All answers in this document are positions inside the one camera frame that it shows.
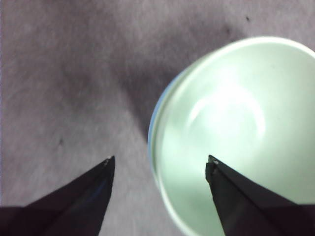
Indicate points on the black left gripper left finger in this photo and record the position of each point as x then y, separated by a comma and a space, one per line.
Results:
73, 209

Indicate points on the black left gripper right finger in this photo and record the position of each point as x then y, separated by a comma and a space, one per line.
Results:
246, 209

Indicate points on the green ribbed bowl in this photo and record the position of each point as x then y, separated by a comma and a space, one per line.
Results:
155, 147
233, 110

